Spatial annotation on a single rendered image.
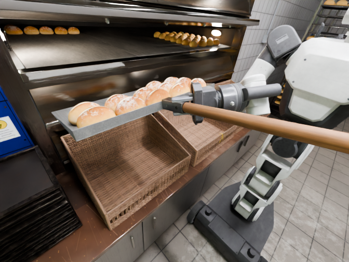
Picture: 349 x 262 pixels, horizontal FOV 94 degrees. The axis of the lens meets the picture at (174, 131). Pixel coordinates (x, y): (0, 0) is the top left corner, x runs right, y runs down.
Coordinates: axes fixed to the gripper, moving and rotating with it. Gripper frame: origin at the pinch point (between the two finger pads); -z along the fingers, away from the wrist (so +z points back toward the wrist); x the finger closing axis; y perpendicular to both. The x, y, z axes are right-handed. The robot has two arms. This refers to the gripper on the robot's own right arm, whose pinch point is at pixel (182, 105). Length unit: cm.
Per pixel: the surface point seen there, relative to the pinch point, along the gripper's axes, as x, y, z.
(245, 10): 42, -123, 85
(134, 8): 33, -41, -11
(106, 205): -54, -19, -41
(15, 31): 40, -112, -104
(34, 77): 11, -33, -57
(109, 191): -52, -27, -41
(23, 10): 30, -19, -42
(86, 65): 13, -46, -39
